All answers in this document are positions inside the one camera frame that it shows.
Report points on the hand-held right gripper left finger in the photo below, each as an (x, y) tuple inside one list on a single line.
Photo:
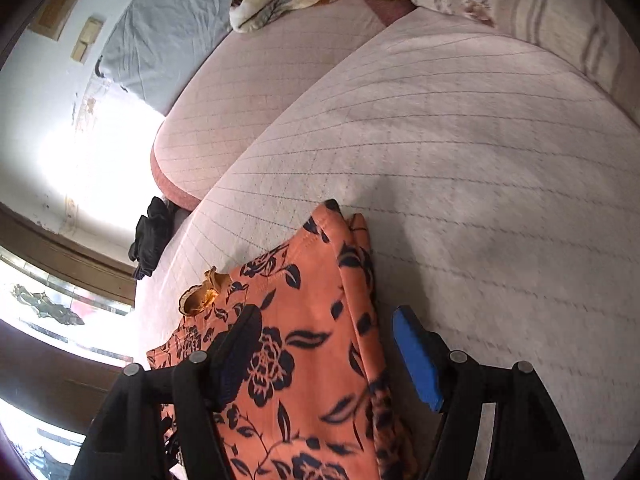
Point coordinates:
[(235, 345)]

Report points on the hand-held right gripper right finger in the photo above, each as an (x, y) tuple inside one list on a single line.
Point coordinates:
[(417, 360)]

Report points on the orange floral shirt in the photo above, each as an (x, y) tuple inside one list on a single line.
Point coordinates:
[(300, 340)]

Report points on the black clothes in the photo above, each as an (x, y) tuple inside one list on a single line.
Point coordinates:
[(150, 240)]

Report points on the quilted pink bed mattress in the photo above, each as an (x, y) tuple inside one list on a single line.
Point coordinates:
[(475, 185)]

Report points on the pink quilted bolster cushion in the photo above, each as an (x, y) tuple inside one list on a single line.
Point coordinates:
[(260, 95)]

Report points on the grey pillow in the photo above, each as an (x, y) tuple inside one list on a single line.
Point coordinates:
[(170, 30)]

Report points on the striped floral pillow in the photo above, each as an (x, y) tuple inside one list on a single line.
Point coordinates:
[(530, 5)]

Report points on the wooden window frame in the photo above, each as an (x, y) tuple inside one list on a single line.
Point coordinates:
[(65, 255)]

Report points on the beige wall switch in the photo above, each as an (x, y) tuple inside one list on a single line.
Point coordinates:
[(87, 37)]

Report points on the wooden wall panel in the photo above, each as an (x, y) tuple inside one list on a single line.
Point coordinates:
[(62, 2)]

